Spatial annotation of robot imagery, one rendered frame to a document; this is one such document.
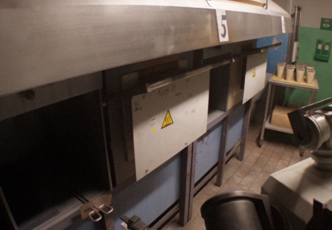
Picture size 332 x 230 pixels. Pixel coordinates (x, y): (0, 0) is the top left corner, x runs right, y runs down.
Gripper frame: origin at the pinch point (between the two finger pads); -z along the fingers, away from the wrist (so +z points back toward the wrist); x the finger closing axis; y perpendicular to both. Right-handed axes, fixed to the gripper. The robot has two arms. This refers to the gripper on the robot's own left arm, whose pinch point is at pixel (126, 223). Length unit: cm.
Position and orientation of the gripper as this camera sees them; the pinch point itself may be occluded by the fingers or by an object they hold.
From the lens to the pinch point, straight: 104.3
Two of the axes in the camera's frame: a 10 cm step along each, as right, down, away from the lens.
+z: 7.9, 2.3, -5.7
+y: -6.1, 2.8, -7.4
